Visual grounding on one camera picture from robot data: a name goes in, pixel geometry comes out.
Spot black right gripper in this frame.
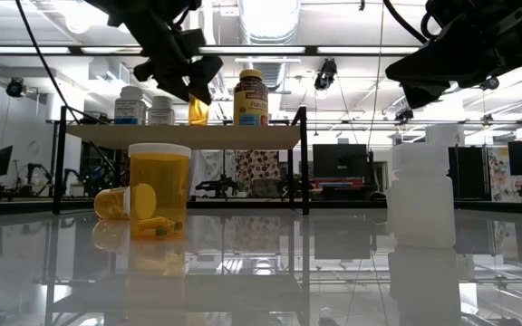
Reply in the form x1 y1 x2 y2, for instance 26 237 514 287
385 0 522 110

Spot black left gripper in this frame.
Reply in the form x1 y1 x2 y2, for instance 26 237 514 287
127 17 224 105

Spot orange pill bottle white cap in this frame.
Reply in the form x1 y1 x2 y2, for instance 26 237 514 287
128 142 192 241
187 92 211 127
92 182 158 222

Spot white bottle grey label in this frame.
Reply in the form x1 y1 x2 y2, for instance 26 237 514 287
147 95 177 126

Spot brown fish oil bottle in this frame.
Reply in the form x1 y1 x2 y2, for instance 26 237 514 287
232 68 269 127

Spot white bottle blue-banded label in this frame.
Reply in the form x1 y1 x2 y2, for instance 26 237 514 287
113 85 149 126

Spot translucent white plastic bottle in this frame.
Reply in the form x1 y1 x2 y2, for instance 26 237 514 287
386 142 457 249

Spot wooden shelf black legs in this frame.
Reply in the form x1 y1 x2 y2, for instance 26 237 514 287
52 104 311 216

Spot black partition panel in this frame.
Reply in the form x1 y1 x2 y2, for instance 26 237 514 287
447 145 492 201

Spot red dotted floral cloth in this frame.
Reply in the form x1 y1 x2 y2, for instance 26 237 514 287
235 149 281 198

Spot pastel floral panel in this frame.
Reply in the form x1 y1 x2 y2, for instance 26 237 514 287
487 146 512 203

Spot large black monitor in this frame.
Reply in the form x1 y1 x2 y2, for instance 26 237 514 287
312 143 370 178

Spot red storage bin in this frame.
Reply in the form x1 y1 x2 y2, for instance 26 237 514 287
313 177 364 189

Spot small tilted black monitor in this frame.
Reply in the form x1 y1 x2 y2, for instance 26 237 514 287
0 145 15 177

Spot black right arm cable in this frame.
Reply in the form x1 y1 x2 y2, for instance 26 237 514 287
382 0 430 45

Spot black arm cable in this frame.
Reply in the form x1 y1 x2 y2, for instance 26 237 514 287
382 0 430 45
14 0 120 176

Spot silver ceiling air duct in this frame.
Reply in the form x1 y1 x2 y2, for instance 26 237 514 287
237 0 303 45

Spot black overhead frame bar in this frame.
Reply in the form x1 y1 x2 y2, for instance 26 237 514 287
0 44 425 57

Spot black table frame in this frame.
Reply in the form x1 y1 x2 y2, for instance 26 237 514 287
0 198 522 216

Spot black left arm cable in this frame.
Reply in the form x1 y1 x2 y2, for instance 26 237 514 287
14 0 120 176

